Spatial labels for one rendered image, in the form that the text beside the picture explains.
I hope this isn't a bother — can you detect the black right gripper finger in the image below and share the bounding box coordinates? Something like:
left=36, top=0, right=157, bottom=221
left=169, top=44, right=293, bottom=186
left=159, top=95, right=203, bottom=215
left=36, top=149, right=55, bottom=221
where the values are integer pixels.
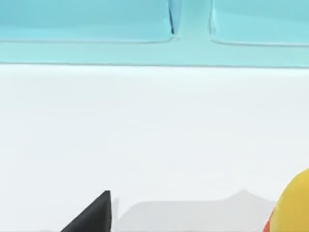
left=59, top=190, right=113, bottom=232

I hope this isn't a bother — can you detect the light blue rack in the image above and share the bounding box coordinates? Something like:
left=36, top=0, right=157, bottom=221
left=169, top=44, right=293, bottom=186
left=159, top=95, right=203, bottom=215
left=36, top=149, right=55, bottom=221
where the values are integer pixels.
left=0, top=0, right=309, bottom=68

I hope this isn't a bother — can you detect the yellow and orange object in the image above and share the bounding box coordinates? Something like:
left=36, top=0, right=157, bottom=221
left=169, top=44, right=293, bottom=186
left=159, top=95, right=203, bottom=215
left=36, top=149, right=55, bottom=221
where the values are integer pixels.
left=262, top=168, right=309, bottom=232

